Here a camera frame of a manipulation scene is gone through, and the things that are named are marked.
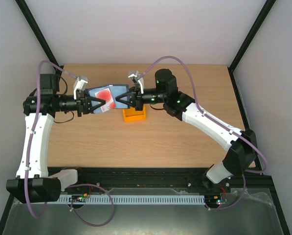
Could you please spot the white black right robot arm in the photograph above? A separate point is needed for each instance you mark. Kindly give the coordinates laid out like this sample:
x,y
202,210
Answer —
x,y
239,144

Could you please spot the blue card holder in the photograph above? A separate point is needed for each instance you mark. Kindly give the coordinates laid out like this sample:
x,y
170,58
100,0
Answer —
x,y
116,89

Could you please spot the yellow plastic bin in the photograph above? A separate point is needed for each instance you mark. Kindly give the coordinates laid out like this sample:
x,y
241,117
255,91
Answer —
x,y
131,114

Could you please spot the black frame post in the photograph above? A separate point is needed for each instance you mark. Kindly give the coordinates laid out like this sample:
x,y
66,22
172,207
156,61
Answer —
x,y
268,5
26,12

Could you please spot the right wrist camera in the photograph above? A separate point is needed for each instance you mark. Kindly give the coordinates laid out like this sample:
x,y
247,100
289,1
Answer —
x,y
135,76

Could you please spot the red white credit card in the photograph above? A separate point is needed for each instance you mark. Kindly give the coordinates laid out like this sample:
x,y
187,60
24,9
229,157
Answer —
x,y
105,95

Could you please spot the white slotted cable duct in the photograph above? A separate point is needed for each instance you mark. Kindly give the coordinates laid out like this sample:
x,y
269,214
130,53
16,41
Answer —
x,y
132,200

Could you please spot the black left frame post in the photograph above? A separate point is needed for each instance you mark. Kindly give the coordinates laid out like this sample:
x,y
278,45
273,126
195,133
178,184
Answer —
x,y
26,12

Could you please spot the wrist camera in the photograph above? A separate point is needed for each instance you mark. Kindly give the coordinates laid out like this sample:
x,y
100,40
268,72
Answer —
x,y
79,85
135,76

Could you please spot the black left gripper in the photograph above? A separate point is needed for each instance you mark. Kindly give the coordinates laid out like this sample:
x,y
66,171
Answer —
x,y
83,105

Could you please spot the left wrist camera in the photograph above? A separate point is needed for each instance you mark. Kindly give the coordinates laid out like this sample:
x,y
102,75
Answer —
x,y
79,85

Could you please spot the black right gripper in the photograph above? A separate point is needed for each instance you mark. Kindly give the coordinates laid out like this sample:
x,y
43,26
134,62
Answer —
x,y
138,99

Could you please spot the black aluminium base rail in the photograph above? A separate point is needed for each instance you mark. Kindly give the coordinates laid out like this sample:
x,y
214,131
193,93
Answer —
x,y
188,178

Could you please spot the black right frame post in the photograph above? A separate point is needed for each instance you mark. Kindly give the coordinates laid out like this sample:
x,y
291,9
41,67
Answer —
x,y
268,5

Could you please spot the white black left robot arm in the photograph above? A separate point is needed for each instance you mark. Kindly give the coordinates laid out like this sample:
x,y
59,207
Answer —
x,y
32,183

